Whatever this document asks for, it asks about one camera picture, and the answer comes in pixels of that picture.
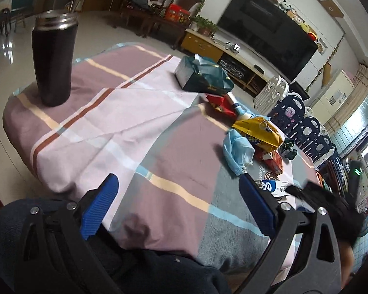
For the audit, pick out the yellow snack packet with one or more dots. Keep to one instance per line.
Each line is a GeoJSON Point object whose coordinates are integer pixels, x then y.
{"type": "Point", "coordinates": [260, 133]}

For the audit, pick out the checked tablecloth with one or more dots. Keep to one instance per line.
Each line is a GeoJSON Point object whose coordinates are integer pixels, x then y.
{"type": "Point", "coordinates": [125, 128]}

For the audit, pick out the slanted wooden wall trim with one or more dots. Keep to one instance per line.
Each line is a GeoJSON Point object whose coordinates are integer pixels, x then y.
{"type": "Point", "coordinates": [326, 73]}

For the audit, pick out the black set-top box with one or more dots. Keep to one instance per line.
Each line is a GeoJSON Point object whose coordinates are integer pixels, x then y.
{"type": "Point", "coordinates": [259, 67]}

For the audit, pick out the blue and white wrapper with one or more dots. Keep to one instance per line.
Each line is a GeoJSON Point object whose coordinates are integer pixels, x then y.
{"type": "Point", "coordinates": [273, 186]}

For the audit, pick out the black thermos bottle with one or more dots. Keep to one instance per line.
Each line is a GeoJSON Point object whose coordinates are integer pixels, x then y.
{"type": "Point", "coordinates": [53, 61]}

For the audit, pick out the navy playpen fence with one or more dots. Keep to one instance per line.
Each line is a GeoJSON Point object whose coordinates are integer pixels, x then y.
{"type": "Point", "coordinates": [294, 113]}

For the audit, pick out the red plush toy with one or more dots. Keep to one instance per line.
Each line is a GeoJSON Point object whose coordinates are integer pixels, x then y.
{"type": "Point", "coordinates": [312, 36]}

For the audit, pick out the white tube bottle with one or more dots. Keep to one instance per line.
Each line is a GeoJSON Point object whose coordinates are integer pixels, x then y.
{"type": "Point", "coordinates": [237, 107]}

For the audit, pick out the wooden dining chair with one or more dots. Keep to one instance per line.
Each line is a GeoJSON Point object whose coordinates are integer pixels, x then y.
{"type": "Point", "coordinates": [12, 21]}

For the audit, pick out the person's trousered legs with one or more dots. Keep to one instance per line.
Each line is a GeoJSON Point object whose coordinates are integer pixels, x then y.
{"type": "Point", "coordinates": [171, 275]}

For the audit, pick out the red foil wrapper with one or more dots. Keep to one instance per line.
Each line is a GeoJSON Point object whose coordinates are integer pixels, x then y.
{"type": "Point", "coordinates": [217, 102]}

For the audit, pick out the black wrapper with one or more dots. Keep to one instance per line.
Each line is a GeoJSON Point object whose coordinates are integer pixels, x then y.
{"type": "Point", "coordinates": [288, 150]}

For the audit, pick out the beige curtain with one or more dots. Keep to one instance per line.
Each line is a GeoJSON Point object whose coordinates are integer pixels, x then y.
{"type": "Point", "coordinates": [355, 98]}

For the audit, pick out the wooden television cabinet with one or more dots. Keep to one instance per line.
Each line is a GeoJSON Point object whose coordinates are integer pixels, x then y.
{"type": "Point", "coordinates": [199, 43]}

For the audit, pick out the green tissue box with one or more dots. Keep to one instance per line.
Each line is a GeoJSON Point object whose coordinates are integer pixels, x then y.
{"type": "Point", "coordinates": [199, 79]}

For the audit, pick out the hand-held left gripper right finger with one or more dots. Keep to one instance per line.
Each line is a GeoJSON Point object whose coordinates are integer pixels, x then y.
{"type": "Point", "coordinates": [257, 202]}

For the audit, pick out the stack of books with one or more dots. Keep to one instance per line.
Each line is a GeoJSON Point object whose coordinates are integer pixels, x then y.
{"type": "Point", "coordinates": [334, 174]}

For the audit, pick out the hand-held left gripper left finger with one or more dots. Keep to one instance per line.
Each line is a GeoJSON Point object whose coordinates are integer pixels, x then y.
{"type": "Point", "coordinates": [99, 205]}

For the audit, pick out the potted green plant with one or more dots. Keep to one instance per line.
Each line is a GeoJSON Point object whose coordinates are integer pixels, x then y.
{"type": "Point", "coordinates": [205, 24]}

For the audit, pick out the black audio amplifier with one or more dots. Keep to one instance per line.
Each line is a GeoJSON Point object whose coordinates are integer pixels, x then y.
{"type": "Point", "coordinates": [233, 69]}

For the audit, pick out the red cardboard box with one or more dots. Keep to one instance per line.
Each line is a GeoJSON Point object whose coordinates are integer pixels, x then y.
{"type": "Point", "coordinates": [271, 162]}

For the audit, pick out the blue face mask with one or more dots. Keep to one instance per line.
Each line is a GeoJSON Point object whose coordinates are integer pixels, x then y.
{"type": "Point", "coordinates": [236, 150]}

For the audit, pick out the yellow plush toy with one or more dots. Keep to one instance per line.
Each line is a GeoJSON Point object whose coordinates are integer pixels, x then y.
{"type": "Point", "coordinates": [306, 29]}

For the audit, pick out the panda plush toy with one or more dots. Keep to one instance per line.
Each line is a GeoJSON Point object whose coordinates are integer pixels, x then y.
{"type": "Point", "coordinates": [285, 5]}

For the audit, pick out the white standing air conditioner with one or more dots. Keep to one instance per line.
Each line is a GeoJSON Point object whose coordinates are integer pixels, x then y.
{"type": "Point", "coordinates": [334, 95]}

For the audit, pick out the black television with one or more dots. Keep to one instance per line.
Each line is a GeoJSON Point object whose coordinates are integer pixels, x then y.
{"type": "Point", "coordinates": [263, 27]}

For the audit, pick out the person's right forearm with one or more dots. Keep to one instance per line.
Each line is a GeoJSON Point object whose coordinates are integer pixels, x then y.
{"type": "Point", "coordinates": [346, 260]}

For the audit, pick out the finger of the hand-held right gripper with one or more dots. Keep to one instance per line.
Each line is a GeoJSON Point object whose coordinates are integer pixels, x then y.
{"type": "Point", "coordinates": [297, 191]}

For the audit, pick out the red gift box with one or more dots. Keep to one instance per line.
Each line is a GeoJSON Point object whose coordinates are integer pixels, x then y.
{"type": "Point", "coordinates": [176, 12]}

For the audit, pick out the small white desk gadget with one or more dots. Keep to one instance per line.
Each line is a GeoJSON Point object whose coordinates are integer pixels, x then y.
{"type": "Point", "coordinates": [236, 47]}

